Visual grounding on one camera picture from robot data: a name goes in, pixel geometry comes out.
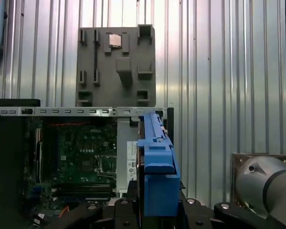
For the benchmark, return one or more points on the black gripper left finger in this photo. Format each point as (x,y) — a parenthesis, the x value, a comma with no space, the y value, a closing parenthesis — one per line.
(124,214)

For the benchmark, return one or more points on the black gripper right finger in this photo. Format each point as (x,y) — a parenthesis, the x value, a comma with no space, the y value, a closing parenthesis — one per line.
(195,214)

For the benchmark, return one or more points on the hard disk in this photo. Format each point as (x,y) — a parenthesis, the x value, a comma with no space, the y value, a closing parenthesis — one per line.
(159,186)

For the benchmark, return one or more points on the black RAM slot bank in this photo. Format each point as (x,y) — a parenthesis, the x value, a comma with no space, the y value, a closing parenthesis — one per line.
(85,190)

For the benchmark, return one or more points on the metal socket cover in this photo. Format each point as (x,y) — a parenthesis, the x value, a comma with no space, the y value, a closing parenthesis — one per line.
(114,167)

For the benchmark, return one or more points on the grey power supply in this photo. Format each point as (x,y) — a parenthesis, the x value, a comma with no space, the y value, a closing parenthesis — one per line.
(121,143)

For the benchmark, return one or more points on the green motherboard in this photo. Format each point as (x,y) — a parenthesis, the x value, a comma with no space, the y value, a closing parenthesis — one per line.
(69,143)

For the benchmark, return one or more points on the black graphics card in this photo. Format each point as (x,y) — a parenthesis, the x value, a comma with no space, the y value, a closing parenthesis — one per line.
(39,152)

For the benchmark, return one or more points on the black open PC case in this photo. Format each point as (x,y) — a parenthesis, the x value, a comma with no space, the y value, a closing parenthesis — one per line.
(4,155)

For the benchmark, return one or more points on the grey parts rack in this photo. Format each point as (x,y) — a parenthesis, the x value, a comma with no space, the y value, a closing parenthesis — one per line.
(109,78)

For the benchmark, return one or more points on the silver CPU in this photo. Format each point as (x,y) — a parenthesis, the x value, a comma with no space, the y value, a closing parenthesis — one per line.
(115,40)

